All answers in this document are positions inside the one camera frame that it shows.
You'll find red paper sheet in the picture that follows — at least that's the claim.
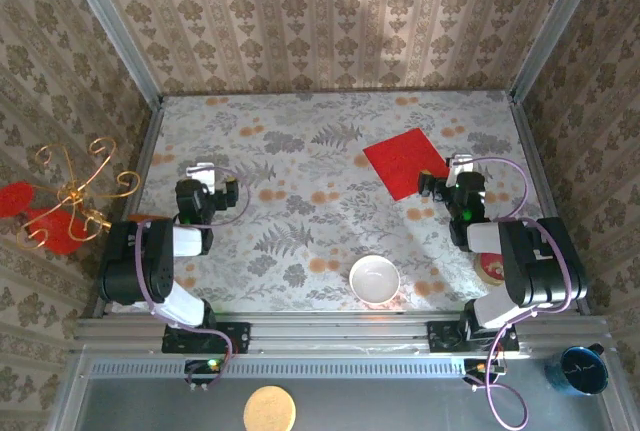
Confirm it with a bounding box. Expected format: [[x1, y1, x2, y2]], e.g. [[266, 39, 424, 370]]
[[362, 127, 451, 202]]

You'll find red patterned round disc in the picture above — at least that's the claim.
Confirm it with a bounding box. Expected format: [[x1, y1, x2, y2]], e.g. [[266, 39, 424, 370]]
[[473, 252, 506, 283]]

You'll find floral tablecloth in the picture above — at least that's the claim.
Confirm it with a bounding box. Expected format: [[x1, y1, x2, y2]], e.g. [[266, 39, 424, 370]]
[[107, 90, 574, 313]]

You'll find white bowl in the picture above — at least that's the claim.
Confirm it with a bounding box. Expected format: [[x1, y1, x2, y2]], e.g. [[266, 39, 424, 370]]
[[348, 254, 402, 306]]

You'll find red vase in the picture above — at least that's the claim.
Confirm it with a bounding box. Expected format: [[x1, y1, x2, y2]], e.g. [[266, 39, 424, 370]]
[[0, 180, 109, 256]]

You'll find dark blue mug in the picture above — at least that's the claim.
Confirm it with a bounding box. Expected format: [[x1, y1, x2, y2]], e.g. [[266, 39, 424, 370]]
[[543, 343, 610, 397]]

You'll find round cork coaster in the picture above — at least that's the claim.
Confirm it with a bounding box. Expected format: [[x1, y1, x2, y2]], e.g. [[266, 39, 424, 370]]
[[242, 384, 297, 431]]

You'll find grey metal shelf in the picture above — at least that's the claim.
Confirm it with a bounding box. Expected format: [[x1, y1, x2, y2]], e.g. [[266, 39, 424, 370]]
[[49, 350, 631, 431]]

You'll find aluminium side rail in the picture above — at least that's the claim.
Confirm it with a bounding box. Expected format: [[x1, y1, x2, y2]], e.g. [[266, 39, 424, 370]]
[[508, 92, 592, 316], [91, 95, 167, 318]]

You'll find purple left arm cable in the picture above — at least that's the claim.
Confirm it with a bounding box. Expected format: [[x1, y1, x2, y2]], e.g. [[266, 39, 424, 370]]
[[134, 165, 251, 392]]

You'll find gold wire stand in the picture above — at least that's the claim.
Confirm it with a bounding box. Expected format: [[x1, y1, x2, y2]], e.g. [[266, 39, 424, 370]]
[[14, 136, 142, 258]]

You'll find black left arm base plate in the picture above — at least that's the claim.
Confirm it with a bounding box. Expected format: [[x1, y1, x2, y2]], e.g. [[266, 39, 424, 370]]
[[161, 321, 251, 355]]

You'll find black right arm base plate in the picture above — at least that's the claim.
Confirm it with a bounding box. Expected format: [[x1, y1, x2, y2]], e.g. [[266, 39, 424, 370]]
[[427, 319, 520, 353]]

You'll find aluminium frame cross rail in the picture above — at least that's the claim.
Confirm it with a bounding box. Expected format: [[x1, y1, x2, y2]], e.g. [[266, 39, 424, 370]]
[[73, 311, 615, 355]]

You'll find aluminium frame post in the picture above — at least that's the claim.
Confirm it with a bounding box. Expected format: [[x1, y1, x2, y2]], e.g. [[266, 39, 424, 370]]
[[508, 0, 609, 102], [57, 0, 165, 108]]

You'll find grey slotted cable duct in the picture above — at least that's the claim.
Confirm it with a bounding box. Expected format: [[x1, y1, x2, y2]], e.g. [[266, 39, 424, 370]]
[[87, 356, 469, 380]]

